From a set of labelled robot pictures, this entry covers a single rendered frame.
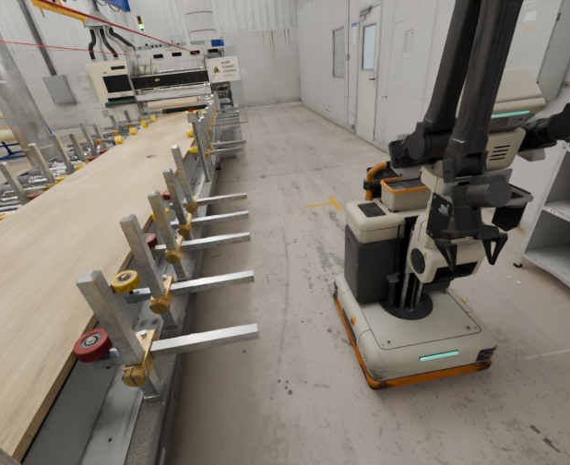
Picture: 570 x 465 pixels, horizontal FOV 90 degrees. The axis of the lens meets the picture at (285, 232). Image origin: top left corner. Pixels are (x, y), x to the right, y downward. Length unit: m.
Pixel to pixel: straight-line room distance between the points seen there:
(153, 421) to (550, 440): 1.57
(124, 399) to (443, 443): 1.29
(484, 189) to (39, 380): 1.06
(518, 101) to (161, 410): 1.25
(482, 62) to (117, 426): 1.25
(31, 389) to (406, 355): 1.31
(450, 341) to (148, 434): 1.27
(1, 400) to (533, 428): 1.87
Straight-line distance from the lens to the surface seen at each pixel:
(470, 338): 1.66
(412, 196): 1.42
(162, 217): 1.14
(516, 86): 1.07
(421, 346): 1.55
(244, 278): 1.01
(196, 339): 0.85
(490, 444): 1.73
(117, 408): 1.12
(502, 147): 1.14
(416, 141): 0.87
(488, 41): 0.74
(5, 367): 1.00
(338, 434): 1.60
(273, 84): 11.71
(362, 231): 1.35
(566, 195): 2.64
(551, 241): 2.82
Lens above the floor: 1.46
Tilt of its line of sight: 31 degrees down
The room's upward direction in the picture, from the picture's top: 6 degrees counter-clockwise
